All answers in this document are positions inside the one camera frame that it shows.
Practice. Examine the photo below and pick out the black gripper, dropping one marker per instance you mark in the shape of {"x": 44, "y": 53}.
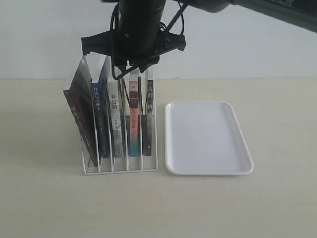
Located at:
{"x": 138, "y": 50}

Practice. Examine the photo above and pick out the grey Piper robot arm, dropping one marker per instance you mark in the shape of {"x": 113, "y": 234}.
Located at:
{"x": 144, "y": 16}

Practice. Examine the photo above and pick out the white plastic tray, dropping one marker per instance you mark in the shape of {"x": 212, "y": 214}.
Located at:
{"x": 204, "y": 138}

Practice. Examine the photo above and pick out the red and teal spine book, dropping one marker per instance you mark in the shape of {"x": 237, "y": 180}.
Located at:
{"x": 134, "y": 110}

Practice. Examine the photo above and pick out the blue book with orange moon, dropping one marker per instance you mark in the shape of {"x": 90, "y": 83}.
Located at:
{"x": 98, "y": 81}

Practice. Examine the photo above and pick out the grey spine book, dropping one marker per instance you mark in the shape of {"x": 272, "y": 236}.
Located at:
{"x": 113, "y": 96}

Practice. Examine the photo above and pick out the black spine book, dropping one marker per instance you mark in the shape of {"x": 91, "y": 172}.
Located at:
{"x": 149, "y": 107}

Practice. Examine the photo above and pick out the white wire book rack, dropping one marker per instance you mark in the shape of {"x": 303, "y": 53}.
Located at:
{"x": 126, "y": 164}

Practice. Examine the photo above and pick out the dark brown leaning book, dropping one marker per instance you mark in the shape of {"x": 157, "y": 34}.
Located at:
{"x": 78, "y": 93}

